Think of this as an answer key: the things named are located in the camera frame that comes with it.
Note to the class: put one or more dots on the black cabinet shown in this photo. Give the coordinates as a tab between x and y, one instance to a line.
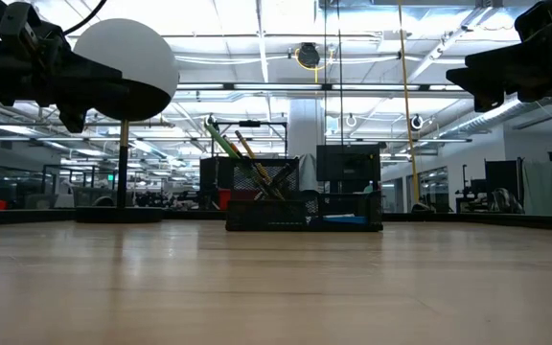
213	172

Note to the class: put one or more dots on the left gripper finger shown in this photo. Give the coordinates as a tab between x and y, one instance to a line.
84	81

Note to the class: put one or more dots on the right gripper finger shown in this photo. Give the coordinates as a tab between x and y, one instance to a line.
496	60
482	81

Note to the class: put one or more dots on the orange pencil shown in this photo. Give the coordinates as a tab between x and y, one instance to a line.
232	145

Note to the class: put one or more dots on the grey green hanging cloth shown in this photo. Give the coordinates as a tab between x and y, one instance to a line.
544	187

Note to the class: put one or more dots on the white globe table lamp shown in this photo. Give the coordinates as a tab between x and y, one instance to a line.
137	52

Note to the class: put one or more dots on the yellow pencil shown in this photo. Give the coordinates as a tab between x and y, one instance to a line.
246	144

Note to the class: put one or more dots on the black pen with silver band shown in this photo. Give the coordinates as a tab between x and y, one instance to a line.
281	179

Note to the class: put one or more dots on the blue sticky note pad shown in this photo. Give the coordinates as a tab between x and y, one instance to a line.
343	220

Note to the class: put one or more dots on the black mesh desk organizer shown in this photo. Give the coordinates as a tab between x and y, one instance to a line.
266	215

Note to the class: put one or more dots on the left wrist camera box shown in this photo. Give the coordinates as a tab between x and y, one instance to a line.
17	24

